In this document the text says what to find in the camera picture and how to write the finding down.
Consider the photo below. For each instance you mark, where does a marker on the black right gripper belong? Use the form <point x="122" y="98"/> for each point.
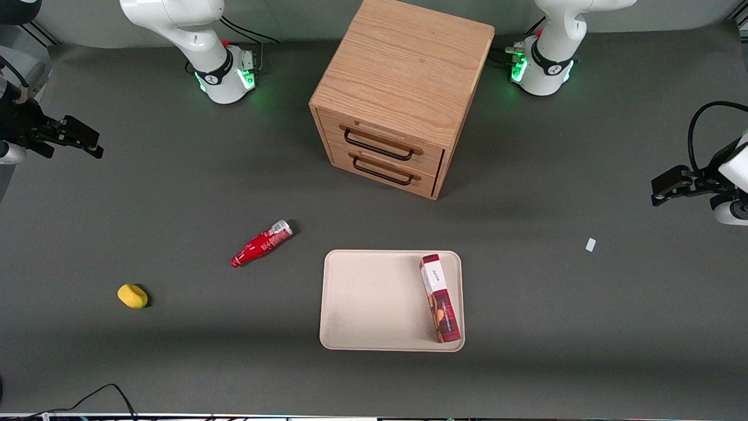
<point x="23" y="125"/>

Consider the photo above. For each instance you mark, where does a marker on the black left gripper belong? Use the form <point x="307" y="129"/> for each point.
<point x="705" y="177"/>

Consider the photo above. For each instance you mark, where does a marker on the red coke bottle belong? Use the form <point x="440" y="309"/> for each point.
<point x="263" y="242"/>

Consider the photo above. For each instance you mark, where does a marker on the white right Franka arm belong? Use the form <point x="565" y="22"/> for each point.
<point x="193" y="35"/>

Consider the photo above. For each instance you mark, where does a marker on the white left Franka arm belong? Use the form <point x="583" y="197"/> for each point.
<point x="555" y="41"/>

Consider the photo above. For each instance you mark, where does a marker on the beige rectangular tray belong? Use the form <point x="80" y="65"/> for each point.
<point x="374" y="301"/>

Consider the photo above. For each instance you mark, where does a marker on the small white paper scrap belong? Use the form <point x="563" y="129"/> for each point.
<point x="591" y="245"/>

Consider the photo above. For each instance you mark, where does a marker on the yellow lemon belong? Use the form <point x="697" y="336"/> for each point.
<point x="132" y="296"/>

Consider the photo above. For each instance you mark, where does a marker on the wooden drawer front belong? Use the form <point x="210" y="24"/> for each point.
<point x="426" y="182"/>
<point x="432" y="158"/>

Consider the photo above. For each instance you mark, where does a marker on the red plaid cookie box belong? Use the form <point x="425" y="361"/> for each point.
<point x="439" y="295"/>

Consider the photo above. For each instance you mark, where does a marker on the wooden drawer cabinet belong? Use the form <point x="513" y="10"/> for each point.
<point x="403" y="64"/>

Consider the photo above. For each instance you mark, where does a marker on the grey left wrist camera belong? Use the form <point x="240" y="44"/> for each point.
<point x="733" y="211"/>

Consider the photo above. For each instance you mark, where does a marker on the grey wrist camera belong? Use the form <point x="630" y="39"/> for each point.
<point x="10" y="154"/>
<point x="733" y="211"/>

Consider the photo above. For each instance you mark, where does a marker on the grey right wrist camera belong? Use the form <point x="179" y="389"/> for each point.
<point x="10" y="154"/>

